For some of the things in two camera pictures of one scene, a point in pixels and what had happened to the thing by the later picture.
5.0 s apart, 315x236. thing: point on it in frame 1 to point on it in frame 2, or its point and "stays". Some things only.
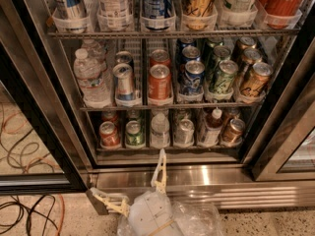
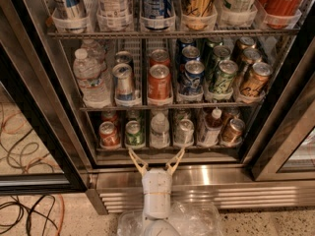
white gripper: [149, 212] to [157, 181]
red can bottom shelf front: [108, 135] stays
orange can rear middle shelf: [159, 57] stays
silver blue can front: [123, 82] stays
